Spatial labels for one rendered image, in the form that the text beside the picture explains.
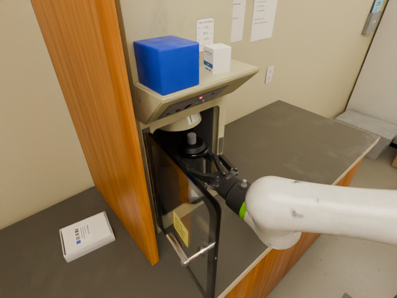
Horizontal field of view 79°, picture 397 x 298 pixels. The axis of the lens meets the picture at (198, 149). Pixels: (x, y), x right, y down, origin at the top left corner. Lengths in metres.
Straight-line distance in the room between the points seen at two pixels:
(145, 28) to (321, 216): 0.50
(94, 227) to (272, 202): 0.68
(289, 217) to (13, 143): 0.91
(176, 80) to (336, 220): 0.39
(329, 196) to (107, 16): 0.47
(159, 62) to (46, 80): 0.57
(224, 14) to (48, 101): 0.66
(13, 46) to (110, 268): 0.74
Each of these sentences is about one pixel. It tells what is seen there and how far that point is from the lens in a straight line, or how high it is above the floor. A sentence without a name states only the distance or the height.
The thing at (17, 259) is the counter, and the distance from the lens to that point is 1.07.
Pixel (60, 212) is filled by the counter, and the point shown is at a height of 0.94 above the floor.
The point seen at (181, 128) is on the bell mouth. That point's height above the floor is 1.33.
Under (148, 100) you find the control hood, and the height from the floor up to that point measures 1.49.
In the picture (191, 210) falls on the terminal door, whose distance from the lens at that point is 0.53.
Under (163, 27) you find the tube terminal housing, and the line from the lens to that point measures 0.61.
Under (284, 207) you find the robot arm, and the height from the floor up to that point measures 1.37.
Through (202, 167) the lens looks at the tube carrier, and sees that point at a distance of 0.80.
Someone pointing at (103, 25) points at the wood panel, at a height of 1.65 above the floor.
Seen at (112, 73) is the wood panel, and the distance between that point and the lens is 0.46.
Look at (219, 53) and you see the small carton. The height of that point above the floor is 1.56.
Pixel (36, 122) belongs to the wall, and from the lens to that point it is 1.02.
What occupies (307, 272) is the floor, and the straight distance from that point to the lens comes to 2.07.
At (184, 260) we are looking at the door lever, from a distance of 0.57.
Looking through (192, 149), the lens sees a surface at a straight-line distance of 0.75.
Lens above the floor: 1.71
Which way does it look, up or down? 36 degrees down
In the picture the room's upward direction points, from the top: straight up
